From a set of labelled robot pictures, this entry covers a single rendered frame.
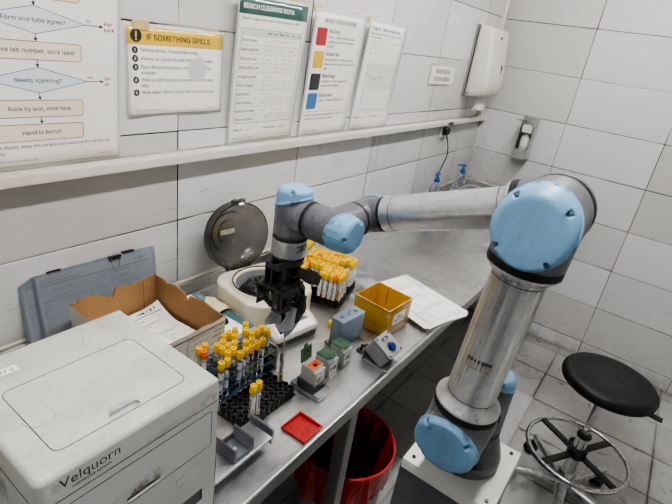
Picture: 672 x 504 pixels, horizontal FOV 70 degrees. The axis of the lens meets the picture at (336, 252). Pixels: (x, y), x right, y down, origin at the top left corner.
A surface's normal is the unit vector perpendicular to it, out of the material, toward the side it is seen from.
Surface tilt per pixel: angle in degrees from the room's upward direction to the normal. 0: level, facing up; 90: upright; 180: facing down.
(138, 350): 0
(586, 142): 90
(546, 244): 83
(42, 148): 92
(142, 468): 90
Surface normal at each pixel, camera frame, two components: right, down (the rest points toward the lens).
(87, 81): 0.80, 0.40
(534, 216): -0.55, 0.15
